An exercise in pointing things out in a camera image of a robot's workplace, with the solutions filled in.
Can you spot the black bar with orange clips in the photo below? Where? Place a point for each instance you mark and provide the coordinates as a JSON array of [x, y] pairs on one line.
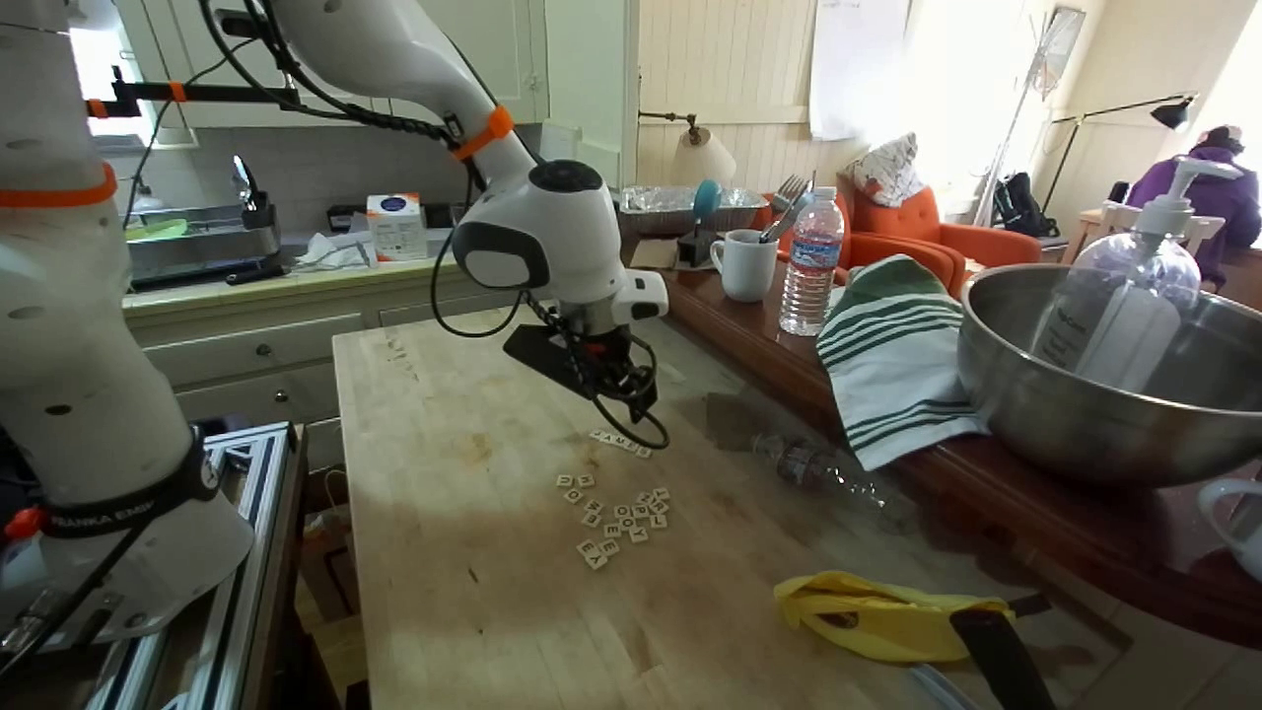
[[222, 97]]

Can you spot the white crumpled cloth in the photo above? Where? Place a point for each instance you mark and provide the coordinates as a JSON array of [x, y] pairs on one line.
[[335, 251]]

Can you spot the brown cardboard sheet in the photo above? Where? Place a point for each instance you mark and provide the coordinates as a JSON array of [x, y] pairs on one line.
[[653, 255]]

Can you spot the white hanging paper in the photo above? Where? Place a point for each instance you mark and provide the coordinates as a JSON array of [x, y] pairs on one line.
[[859, 63]]

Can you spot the crushed clear plastic bottle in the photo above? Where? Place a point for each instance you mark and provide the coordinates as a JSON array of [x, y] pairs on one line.
[[808, 464]]

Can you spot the white container blue label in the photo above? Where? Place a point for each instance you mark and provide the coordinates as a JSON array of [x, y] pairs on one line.
[[395, 224]]

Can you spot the large steel mixing bowl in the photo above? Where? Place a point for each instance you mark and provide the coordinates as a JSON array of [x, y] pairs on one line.
[[1091, 440]]

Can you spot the large aluminium foil tray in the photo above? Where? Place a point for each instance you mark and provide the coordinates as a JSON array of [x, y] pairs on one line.
[[657, 197]]

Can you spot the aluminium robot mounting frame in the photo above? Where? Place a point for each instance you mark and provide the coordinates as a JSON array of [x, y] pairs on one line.
[[257, 524]]

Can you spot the cream letter tile H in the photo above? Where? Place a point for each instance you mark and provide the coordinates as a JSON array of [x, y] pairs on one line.
[[579, 479]]

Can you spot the teal plastic scoop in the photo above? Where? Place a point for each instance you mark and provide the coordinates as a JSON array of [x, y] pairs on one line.
[[708, 197]]

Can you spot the orange armchair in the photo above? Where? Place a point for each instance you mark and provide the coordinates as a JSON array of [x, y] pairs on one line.
[[948, 243]]

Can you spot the white mug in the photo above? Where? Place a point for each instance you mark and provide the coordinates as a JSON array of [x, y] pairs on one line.
[[741, 264]]

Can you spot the table lamp white shade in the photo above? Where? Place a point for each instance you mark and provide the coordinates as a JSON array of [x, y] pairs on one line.
[[708, 160]]

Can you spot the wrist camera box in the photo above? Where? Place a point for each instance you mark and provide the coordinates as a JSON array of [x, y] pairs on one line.
[[639, 295]]

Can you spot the clear plastic water bottle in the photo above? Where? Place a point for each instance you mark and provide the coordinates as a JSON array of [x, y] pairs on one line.
[[808, 282]]

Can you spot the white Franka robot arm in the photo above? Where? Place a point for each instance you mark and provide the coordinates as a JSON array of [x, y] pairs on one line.
[[81, 339]]

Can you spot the tall stand with panel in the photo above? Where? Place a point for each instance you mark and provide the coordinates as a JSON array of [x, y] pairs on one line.
[[1058, 46]]

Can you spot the cream letter tile P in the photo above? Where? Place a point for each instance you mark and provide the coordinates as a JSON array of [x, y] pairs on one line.
[[637, 512]]

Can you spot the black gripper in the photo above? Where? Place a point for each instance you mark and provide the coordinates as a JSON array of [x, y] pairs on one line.
[[554, 357]]

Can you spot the white kitchen cabinet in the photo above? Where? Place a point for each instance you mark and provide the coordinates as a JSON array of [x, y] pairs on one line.
[[248, 357]]

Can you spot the metal kitchen utensil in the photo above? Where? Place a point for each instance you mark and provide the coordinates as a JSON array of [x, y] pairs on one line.
[[794, 197], [773, 224]]

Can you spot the patterned pillow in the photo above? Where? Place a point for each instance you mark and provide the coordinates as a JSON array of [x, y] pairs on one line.
[[894, 168]]

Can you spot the black floor lamp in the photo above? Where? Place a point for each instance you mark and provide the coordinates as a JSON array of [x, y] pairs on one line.
[[1171, 111]]

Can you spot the black stand block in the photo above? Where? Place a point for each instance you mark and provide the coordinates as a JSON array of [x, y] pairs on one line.
[[696, 251]]

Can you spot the person in purple shirt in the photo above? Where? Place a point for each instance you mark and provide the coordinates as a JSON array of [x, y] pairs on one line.
[[1229, 197]]

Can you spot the cream letter tile T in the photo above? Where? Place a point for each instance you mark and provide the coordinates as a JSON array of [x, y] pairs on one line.
[[639, 506]]

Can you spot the black bag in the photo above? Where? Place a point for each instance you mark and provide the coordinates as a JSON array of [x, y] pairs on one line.
[[1024, 207]]

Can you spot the green striped white towel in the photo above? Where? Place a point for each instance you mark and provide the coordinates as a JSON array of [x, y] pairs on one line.
[[894, 357]]

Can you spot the cream letter tile R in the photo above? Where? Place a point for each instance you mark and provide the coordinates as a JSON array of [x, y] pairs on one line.
[[653, 508]]

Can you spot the dark brown wooden table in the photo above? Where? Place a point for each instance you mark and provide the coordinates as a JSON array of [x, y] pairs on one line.
[[1038, 533]]

